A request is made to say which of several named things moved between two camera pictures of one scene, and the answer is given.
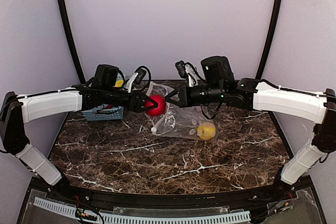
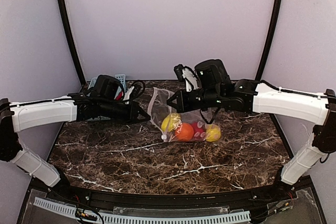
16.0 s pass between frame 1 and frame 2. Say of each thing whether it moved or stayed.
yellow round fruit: moved
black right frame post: stayed
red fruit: moved
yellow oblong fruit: moved
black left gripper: moved
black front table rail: stayed
